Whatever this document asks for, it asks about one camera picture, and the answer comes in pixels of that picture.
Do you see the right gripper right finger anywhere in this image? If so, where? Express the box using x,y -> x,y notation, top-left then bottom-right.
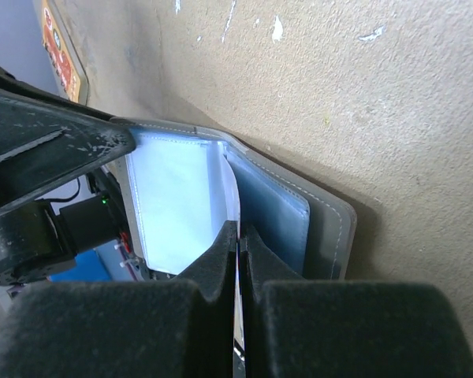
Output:
239,225 -> 473,377

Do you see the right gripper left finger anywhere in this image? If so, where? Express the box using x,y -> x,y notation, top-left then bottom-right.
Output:
0,221 -> 237,377

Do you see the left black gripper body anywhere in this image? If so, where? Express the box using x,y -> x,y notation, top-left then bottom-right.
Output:
0,168 -> 126,284

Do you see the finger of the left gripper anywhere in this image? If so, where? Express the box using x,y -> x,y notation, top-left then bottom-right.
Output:
0,92 -> 136,217

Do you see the grey card holder wallet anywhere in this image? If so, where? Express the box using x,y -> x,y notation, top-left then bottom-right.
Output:
114,117 -> 357,280

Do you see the white VIP card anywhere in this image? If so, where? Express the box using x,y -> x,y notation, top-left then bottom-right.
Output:
221,157 -> 245,377

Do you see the orange card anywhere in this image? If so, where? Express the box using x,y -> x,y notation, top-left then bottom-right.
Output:
39,0 -> 89,105

